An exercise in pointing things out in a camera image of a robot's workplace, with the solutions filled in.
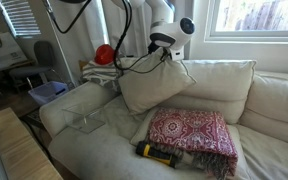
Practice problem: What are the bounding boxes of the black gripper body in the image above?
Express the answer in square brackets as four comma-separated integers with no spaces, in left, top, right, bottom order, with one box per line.
[147,41,165,55]

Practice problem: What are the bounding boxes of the white square throw pillow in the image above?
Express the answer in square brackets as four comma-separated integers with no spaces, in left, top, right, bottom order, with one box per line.
[117,49,198,116]

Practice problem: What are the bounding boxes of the large cream back cushion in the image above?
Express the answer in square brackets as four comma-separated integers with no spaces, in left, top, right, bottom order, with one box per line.
[157,59,258,125]

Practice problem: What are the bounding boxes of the grey white striped cloth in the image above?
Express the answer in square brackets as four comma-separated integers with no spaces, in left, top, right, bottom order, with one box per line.
[80,59,125,93]

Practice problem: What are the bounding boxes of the white curtain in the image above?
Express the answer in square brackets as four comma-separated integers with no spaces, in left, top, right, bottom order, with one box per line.
[48,0,195,85]

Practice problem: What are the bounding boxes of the red patterned folded blanket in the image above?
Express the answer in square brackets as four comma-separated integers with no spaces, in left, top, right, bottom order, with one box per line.
[145,107,239,180]

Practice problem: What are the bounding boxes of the yellow black flashlight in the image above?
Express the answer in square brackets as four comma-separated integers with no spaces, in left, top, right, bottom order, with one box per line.
[135,141,179,169]

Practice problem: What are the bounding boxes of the white framed window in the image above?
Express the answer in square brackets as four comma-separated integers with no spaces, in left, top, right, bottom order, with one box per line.
[203,0,288,44]

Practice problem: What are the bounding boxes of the clear plastic container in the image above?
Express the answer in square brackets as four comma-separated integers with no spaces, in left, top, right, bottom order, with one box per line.
[61,101,107,135]

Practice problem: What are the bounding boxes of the grey office chair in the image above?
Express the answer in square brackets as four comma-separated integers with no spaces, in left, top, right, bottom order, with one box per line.
[8,40,64,91]

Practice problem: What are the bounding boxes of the cream fabric sofa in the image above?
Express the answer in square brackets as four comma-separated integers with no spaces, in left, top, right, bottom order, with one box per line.
[38,58,288,180]

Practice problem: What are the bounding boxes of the lavender plastic bin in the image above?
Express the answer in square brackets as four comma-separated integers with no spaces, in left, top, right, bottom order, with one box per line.
[28,80,70,107]

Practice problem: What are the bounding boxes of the white window blinds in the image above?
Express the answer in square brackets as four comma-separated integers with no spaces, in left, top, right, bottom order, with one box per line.
[0,0,43,39]

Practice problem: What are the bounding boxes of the white paper bag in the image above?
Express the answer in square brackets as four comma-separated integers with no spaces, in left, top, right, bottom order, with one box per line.
[0,31,29,73]

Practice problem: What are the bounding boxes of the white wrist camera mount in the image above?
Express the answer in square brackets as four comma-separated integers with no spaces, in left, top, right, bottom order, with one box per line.
[168,45,185,62]

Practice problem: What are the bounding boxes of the black looping cable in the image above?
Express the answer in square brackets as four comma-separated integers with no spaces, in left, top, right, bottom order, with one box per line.
[41,0,92,35]

